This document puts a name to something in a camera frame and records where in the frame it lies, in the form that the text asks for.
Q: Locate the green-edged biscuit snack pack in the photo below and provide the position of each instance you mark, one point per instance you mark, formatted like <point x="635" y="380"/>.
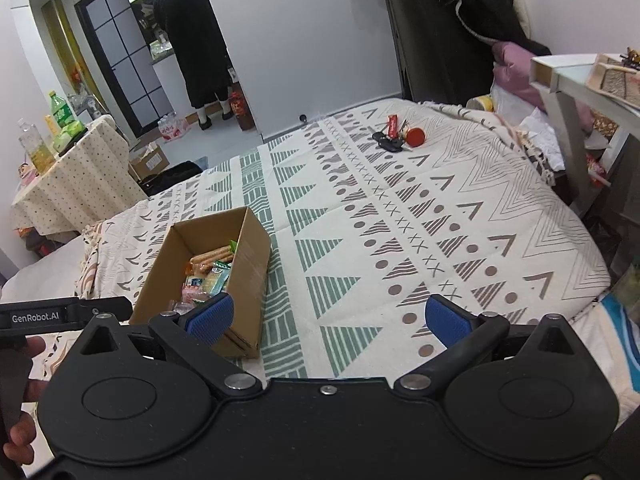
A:
<point x="217" y="276"/>

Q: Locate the red round keychain tag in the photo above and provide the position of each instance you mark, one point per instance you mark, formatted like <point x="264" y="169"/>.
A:
<point x="414" y="137"/>

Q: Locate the dotted cream tablecloth table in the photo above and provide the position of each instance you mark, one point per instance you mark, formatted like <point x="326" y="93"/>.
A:
<point x="90" y="183"/>

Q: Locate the pink pillow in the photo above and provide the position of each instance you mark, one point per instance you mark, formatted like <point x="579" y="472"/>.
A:
<point x="513" y="96"/>

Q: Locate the orange cracker snack pack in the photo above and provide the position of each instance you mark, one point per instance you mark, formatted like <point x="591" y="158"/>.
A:
<point x="194" y="281"/>

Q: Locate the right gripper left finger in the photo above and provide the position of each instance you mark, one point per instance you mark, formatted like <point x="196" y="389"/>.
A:
<point x="189" y="338"/>

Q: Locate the orange sausage snack pack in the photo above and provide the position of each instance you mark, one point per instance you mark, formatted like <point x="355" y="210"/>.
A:
<point x="205" y="260"/>

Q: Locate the green soda bottle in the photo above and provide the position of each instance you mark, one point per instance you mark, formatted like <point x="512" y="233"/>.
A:
<point x="60" y="110"/>

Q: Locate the purple snack packet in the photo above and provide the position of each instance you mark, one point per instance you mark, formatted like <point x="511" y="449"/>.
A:
<point x="181" y="307"/>

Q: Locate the red white plastic bag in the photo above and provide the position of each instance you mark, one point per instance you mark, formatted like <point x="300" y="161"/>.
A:
<point x="172" y="127"/>

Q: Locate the red strip keychain charm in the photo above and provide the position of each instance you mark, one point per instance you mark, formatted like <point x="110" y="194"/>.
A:
<point x="392" y="126"/>

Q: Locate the cardboard box on floor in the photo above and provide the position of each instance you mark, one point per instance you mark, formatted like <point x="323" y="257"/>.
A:
<point x="147" y="162"/>

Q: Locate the person in black coat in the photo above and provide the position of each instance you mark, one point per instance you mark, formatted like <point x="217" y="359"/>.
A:
<point x="195" y="37"/>

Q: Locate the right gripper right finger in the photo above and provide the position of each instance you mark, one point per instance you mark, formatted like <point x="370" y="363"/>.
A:
<point x="468" y="338"/>

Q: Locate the white side table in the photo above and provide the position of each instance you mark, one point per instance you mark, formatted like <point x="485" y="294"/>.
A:
<point x="593" y="130"/>

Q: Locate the black framed glass door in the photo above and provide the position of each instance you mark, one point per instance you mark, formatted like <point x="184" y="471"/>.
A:
<point x="125" y="62"/>

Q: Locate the clear plastic oil bottle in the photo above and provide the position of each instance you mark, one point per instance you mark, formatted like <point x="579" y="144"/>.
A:
<point x="35" y="147"/>

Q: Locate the brown cardboard box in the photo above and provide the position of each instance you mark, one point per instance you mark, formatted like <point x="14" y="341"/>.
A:
<point x="246" y="285"/>

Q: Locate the patterned white bed blanket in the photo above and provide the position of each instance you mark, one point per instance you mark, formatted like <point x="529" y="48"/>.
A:
<point x="361" y="238"/>

